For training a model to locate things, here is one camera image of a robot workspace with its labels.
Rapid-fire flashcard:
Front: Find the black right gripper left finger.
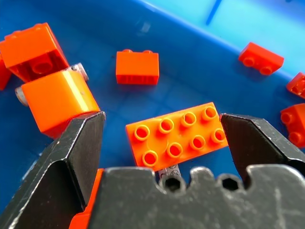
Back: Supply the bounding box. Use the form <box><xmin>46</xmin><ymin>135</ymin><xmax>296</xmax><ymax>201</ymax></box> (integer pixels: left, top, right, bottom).
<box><xmin>0</xmin><ymin>111</ymin><xmax>106</xmax><ymax>229</ymax></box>

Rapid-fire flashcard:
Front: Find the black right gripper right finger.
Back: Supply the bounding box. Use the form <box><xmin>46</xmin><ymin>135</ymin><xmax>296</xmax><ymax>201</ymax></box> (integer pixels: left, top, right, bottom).
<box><xmin>220</xmin><ymin>114</ymin><xmax>305</xmax><ymax>185</ymax></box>

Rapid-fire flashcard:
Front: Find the blue plastic bin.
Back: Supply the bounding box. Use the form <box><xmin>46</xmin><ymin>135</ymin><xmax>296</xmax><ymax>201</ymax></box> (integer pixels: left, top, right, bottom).
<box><xmin>0</xmin><ymin>0</ymin><xmax>305</xmax><ymax>229</ymax></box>

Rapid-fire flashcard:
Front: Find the orange two-stud small brick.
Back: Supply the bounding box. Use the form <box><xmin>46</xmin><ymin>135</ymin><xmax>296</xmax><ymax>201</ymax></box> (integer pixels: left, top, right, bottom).
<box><xmin>115</xmin><ymin>49</ymin><xmax>160</xmax><ymax>85</ymax></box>
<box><xmin>280</xmin><ymin>103</ymin><xmax>305</xmax><ymax>149</ymax></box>
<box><xmin>238</xmin><ymin>42</ymin><xmax>285</xmax><ymax>76</ymax></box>
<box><xmin>285</xmin><ymin>72</ymin><xmax>305</xmax><ymax>100</ymax></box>

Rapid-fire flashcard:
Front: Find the orange toy brick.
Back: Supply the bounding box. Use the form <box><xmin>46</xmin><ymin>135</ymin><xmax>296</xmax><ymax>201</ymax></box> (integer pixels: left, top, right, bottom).
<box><xmin>0</xmin><ymin>53</ymin><xmax>13</xmax><ymax>91</ymax></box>
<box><xmin>68</xmin><ymin>167</ymin><xmax>105</xmax><ymax>229</ymax></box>

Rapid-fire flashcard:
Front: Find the orange smooth curved brick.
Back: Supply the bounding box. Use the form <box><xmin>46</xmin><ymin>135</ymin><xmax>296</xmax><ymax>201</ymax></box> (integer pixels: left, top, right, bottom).
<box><xmin>20</xmin><ymin>70</ymin><xmax>101</xmax><ymax>139</ymax></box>

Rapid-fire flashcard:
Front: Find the orange eight-stud flat brick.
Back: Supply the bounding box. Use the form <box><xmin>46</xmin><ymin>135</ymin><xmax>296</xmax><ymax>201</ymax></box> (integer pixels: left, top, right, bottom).
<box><xmin>125</xmin><ymin>102</ymin><xmax>230</xmax><ymax>172</ymax></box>

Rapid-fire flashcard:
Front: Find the orange hollow upturned brick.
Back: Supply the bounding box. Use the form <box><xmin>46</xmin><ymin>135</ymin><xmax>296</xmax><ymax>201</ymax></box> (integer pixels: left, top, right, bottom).
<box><xmin>0</xmin><ymin>22</ymin><xmax>70</xmax><ymax>83</ymax></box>

